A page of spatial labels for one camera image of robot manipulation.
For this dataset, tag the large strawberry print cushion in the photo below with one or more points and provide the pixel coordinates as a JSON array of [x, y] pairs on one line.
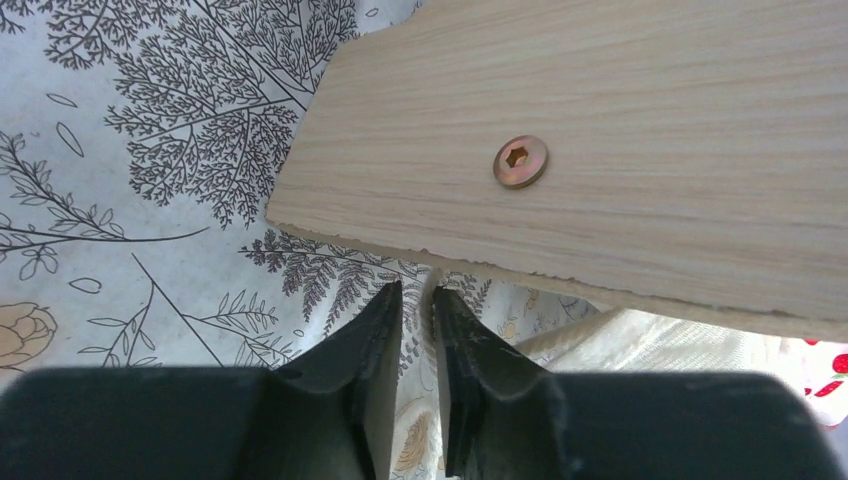
[[632, 340]]

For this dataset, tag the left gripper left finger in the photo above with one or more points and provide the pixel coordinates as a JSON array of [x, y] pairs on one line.
[[327, 414]]

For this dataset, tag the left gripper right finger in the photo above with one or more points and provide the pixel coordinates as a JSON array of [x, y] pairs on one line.
[[505, 417]]

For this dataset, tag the brass hex bolt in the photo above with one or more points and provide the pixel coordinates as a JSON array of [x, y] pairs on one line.
[[520, 162]]

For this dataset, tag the floral table mat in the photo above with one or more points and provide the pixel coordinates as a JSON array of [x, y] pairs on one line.
[[140, 142]]

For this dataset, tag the wooden pet bed frame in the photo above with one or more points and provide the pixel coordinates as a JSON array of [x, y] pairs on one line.
[[697, 153]]

